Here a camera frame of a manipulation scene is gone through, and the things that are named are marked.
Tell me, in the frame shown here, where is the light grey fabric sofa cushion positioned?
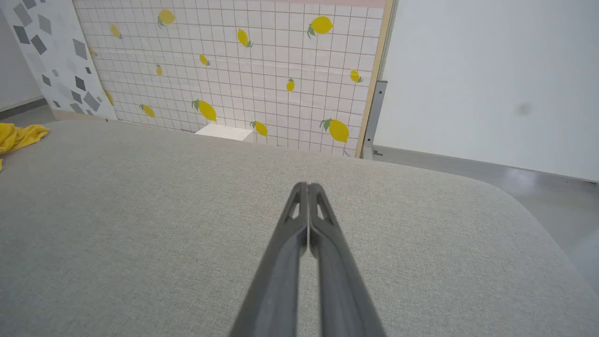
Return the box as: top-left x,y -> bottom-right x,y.
0,119 -> 599,337

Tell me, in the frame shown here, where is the grey terrazzo print panel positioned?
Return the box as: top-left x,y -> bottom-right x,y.
0,0 -> 118,121

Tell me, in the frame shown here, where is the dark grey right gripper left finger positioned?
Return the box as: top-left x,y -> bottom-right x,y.
228,182 -> 309,337

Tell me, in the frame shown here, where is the small white box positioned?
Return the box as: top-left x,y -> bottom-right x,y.
194,123 -> 256,143

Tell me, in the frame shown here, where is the grey metal panel bracket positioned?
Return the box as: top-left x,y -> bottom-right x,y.
362,80 -> 388,160

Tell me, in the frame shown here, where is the lemon tile print backdrop panel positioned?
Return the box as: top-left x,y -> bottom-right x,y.
72,0 -> 399,159

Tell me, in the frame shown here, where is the yellow garment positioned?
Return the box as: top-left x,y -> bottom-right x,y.
0,122 -> 50,172

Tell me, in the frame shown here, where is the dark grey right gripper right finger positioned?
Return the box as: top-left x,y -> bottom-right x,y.
309,183 -> 387,337

